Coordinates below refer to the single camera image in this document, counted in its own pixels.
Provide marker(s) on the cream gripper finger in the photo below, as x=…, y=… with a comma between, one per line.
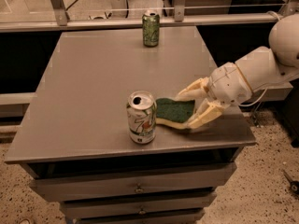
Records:
x=196, y=90
x=206, y=112

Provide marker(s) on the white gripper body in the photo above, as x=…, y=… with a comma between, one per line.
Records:
x=226, y=84

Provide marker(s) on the green and yellow sponge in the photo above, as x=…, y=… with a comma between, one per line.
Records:
x=173, y=113

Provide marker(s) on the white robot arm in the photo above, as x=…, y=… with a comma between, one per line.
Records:
x=278, y=63

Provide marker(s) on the white 7up can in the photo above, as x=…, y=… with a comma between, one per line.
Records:
x=141, y=113

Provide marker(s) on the green soda can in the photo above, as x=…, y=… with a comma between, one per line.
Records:
x=151, y=28

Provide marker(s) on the top grey drawer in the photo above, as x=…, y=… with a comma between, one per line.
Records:
x=137, y=182

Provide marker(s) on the grey drawer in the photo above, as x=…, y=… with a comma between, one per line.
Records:
x=187, y=216
x=139, y=205
x=137, y=182

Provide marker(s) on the middle grey drawer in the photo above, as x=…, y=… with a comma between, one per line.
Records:
x=139, y=205

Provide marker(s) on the bottom grey drawer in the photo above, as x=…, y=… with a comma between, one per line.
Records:
x=187, y=216

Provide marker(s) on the black tool on floor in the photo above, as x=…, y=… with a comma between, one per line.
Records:
x=294, y=185

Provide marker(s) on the grey drawer cabinet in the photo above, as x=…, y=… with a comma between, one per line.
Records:
x=76, y=124

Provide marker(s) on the metal railing frame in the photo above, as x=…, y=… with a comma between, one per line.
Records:
x=67, y=15

